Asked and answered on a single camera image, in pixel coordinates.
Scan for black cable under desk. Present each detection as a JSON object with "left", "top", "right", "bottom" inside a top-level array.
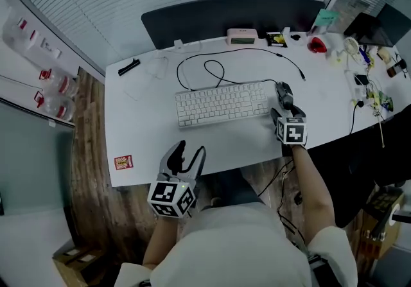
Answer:
[{"left": 256, "top": 156, "right": 310, "bottom": 250}]

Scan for brown cardboard box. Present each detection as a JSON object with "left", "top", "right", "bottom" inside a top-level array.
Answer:
[{"left": 52, "top": 239, "right": 109, "bottom": 287}]

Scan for red and yellow sticker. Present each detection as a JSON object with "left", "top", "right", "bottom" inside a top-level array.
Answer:
[{"left": 113, "top": 154, "right": 134, "bottom": 171}]

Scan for black mouse cable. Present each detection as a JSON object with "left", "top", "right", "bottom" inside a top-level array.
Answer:
[{"left": 204, "top": 60, "right": 277, "bottom": 88}]

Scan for red round object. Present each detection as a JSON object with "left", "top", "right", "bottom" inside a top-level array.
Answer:
[{"left": 309, "top": 36, "right": 328, "bottom": 54}]

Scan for white keyboard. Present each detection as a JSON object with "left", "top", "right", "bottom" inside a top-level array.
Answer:
[{"left": 174, "top": 81, "right": 272, "bottom": 129}]

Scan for person's right forearm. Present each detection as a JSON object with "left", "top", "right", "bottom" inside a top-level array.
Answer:
[{"left": 290, "top": 146, "right": 337, "bottom": 243}]

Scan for person's left forearm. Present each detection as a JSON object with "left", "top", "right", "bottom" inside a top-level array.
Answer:
[{"left": 142, "top": 214, "right": 180, "bottom": 270}]

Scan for grey cabinet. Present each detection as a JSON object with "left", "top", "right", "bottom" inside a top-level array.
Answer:
[{"left": 0, "top": 97, "right": 77, "bottom": 216}]

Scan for white thin cable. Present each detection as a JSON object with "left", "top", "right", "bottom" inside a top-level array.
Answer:
[{"left": 143, "top": 50, "right": 170, "bottom": 80}]

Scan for white thin stick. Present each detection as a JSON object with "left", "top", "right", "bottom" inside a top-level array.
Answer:
[{"left": 378, "top": 114, "right": 386, "bottom": 149}]

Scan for dark desk divider panel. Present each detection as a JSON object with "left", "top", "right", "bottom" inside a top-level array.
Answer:
[{"left": 141, "top": 0, "right": 327, "bottom": 51}]

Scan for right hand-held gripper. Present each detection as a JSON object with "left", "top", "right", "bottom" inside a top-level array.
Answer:
[{"left": 270, "top": 91, "right": 308, "bottom": 149}]

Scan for dark monitor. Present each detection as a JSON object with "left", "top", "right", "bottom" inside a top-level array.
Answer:
[{"left": 376, "top": 3, "right": 411, "bottom": 48}]

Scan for person's white shirt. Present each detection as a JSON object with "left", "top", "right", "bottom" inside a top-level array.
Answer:
[{"left": 114, "top": 201, "right": 358, "bottom": 287}]

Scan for black laptop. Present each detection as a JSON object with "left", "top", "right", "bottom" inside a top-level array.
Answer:
[{"left": 343, "top": 12, "right": 395, "bottom": 49}]

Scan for clear bottle with red label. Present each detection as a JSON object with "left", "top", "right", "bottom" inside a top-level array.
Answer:
[
  {"left": 38, "top": 68, "right": 80, "bottom": 98},
  {"left": 33, "top": 91, "right": 77, "bottom": 122}
]

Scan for green paper sheet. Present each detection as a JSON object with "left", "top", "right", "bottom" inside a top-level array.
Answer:
[{"left": 312, "top": 8, "right": 340, "bottom": 28}]

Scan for black computer mouse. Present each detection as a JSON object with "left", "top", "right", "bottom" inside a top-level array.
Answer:
[{"left": 275, "top": 81, "right": 294, "bottom": 100}]

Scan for small white desk fan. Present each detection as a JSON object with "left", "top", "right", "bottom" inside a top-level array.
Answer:
[{"left": 343, "top": 36, "right": 360, "bottom": 56}]

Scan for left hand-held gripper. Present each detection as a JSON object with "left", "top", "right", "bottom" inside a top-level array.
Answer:
[{"left": 146, "top": 140, "right": 207, "bottom": 218}]

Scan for black keyboard cable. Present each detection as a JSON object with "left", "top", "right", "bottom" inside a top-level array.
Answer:
[{"left": 176, "top": 48, "right": 307, "bottom": 92}]

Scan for black card with yellow print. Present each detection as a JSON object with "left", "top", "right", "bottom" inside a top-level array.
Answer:
[{"left": 266, "top": 31, "right": 287, "bottom": 48}]

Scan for brown small bottle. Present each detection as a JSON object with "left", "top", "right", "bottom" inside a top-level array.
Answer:
[{"left": 386, "top": 62, "right": 403, "bottom": 78}]

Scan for pink digital clock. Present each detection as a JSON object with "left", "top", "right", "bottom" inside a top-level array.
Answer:
[{"left": 226, "top": 28, "right": 258, "bottom": 46}]

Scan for white power strip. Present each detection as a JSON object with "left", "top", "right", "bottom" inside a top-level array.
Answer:
[{"left": 344, "top": 68, "right": 367, "bottom": 104}]

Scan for person's dark trousers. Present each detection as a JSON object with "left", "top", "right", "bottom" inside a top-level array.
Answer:
[{"left": 195, "top": 166, "right": 268, "bottom": 210}]

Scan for pack of clear plastic bottles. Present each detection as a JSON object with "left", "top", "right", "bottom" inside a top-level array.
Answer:
[{"left": 2, "top": 15, "right": 62, "bottom": 59}]

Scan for black office chair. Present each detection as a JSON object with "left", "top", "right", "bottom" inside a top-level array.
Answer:
[{"left": 304, "top": 114, "right": 411, "bottom": 229}]

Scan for black plug with cable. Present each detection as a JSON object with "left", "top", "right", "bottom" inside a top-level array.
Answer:
[{"left": 348, "top": 99, "right": 366, "bottom": 135}]

